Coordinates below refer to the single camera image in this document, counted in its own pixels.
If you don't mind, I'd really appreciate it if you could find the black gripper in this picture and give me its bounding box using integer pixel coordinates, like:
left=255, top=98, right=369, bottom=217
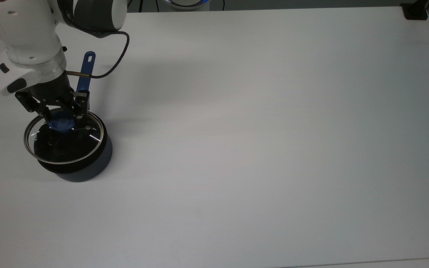
left=15, top=71, right=90, bottom=120

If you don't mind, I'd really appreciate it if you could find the glass lid with blue knob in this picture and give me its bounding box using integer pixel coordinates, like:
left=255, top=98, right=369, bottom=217
left=23, top=109, right=106, bottom=165

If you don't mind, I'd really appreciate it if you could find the robot arm base blue light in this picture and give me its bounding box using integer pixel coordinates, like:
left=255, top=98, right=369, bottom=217
left=165, top=0, right=212, bottom=10

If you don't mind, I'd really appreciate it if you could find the dark saucepan with blue handle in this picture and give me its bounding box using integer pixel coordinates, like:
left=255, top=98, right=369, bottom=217
left=32, top=51, right=113, bottom=183

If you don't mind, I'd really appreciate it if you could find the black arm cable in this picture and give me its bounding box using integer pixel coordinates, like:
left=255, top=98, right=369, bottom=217
left=56, top=0, right=130, bottom=79

